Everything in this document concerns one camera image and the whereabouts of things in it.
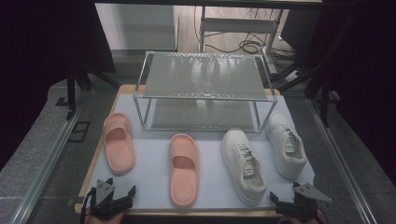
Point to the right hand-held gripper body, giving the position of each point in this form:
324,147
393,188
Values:
303,205

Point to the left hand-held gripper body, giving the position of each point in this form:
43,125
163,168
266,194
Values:
104,207

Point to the pink slipper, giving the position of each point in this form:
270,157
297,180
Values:
183,186
120,155

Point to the white sneaker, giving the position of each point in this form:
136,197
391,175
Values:
280,127
239,143

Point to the grey metal shoe rack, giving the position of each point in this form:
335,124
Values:
202,74

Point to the person's right hand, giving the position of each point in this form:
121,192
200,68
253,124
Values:
303,222

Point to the pale blue foam mat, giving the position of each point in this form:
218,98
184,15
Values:
149,174

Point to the black metal stand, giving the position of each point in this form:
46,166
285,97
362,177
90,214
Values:
324,99

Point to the black tripod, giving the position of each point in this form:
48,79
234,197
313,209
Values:
71,90

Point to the dark curtain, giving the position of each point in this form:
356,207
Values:
37,62
367,77

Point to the white panel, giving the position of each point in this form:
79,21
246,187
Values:
137,26

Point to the white metal stand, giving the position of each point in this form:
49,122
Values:
236,25

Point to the aluminium rail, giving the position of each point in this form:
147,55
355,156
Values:
46,168
342,168

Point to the black floor bracket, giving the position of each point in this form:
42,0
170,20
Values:
72,137

